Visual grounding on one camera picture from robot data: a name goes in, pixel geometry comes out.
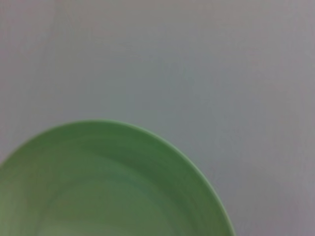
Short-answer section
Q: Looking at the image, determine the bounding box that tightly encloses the green plate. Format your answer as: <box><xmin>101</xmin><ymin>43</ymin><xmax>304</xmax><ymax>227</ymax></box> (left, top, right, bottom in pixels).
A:
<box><xmin>0</xmin><ymin>119</ymin><xmax>236</xmax><ymax>236</ymax></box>

